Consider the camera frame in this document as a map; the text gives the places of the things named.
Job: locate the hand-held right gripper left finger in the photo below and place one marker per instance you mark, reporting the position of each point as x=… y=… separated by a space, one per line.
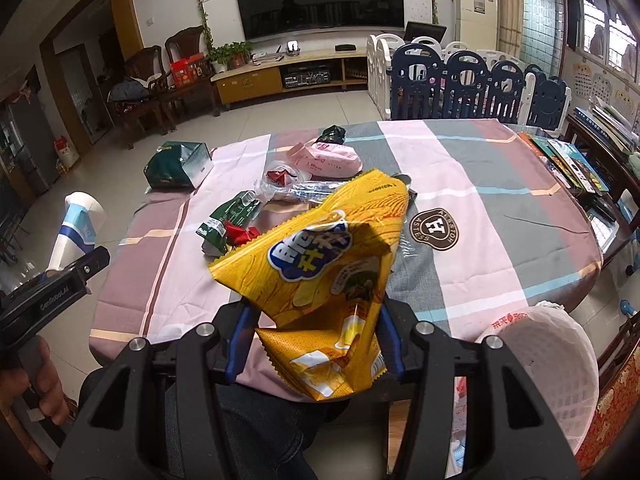
x=234 y=345

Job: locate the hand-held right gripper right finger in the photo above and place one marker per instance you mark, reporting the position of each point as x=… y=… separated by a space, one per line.
x=389 y=342

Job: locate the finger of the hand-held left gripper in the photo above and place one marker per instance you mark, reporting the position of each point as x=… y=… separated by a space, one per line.
x=92 y=262

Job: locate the yellow chip bag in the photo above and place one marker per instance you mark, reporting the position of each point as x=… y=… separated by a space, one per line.
x=320 y=280

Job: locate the white plastic basket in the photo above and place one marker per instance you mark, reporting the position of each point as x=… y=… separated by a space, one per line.
x=545 y=375

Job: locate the pink plastic packet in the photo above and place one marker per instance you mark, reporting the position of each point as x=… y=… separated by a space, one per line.
x=332 y=160

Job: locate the person's left hand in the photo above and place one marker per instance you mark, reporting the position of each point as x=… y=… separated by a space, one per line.
x=50 y=385

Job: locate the white blue paper cup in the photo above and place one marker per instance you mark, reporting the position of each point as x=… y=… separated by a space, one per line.
x=75 y=230

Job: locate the crumpled red wrapper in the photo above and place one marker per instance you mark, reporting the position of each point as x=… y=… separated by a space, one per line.
x=242 y=234

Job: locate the white plastic bag red print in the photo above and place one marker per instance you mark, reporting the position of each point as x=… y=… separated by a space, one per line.
x=500 y=321

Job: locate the green paper bag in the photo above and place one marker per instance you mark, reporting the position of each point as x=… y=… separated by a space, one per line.
x=172 y=167

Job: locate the green snack packet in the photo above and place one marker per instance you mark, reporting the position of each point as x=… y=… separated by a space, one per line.
x=225 y=217

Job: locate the grey refrigerator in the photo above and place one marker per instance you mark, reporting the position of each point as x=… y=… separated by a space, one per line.
x=25 y=150

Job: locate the striped pink grey tablecloth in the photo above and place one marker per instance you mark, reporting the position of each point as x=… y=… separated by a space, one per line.
x=490 y=240

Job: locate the black wrapper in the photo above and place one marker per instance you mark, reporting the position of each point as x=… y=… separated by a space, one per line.
x=407 y=185

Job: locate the clear plastic bag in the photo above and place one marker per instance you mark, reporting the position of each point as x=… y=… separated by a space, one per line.
x=280 y=191

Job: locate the dark wooden chair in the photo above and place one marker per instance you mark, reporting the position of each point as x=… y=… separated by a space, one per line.
x=192 y=95
x=145 y=110

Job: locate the small red wrapper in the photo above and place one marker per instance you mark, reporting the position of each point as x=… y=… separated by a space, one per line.
x=276 y=176

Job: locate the dark bag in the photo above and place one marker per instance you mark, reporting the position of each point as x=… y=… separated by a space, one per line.
x=127 y=91

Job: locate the red gift box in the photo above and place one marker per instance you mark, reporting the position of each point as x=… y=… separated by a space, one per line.
x=187 y=70

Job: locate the dark green wrapper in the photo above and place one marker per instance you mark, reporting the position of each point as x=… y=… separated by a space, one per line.
x=332 y=134

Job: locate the wooden television cabinet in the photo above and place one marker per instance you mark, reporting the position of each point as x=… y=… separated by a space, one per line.
x=245 y=85

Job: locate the red patterned cushion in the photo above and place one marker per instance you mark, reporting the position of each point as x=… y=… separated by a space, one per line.
x=617 y=410

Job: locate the potted green plant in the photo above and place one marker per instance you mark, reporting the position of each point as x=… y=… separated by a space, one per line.
x=230 y=54

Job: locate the row of picture books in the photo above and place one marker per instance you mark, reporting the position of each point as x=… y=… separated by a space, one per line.
x=565 y=160

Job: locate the blue white playpen fence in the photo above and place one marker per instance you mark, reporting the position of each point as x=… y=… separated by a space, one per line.
x=465 y=85

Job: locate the black audio receiver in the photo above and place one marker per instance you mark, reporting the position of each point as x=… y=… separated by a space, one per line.
x=307 y=78

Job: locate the green ivy garland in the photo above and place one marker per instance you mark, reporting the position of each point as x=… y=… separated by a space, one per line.
x=198 y=5

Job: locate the dark wooden side table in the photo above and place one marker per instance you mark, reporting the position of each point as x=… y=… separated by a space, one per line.
x=612 y=170

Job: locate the small white desk device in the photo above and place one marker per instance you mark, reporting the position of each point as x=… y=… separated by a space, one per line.
x=293 y=48

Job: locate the small black set-top box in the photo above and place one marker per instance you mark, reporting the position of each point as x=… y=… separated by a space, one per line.
x=345 y=47

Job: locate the black laptop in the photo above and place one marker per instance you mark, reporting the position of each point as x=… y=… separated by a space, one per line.
x=425 y=31

